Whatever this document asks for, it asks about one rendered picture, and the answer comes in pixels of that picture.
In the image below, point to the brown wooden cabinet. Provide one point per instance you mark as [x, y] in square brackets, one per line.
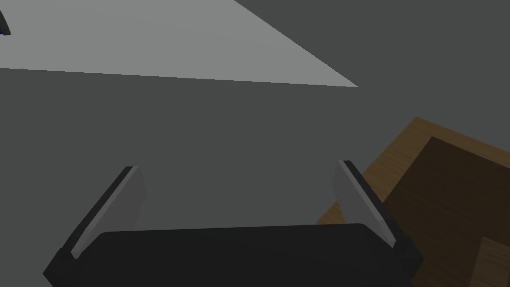
[450, 191]

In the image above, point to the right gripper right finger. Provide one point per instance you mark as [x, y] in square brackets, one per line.
[362, 203]

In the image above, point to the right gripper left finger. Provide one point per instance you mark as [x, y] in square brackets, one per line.
[109, 211]

